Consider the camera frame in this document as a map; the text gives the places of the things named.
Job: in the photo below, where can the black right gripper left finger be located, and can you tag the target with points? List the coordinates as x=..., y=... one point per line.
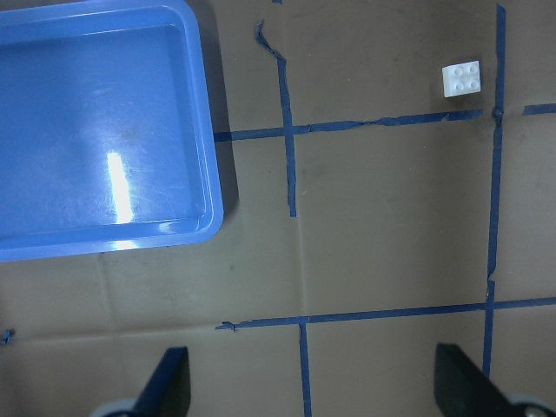
x=168, y=391

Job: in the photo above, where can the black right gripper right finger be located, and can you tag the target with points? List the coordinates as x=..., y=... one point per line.
x=461, y=389

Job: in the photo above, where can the white block with studs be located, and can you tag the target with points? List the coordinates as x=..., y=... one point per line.
x=461, y=79

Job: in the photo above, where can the blue plastic tray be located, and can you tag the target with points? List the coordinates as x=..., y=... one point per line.
x=106, y=132

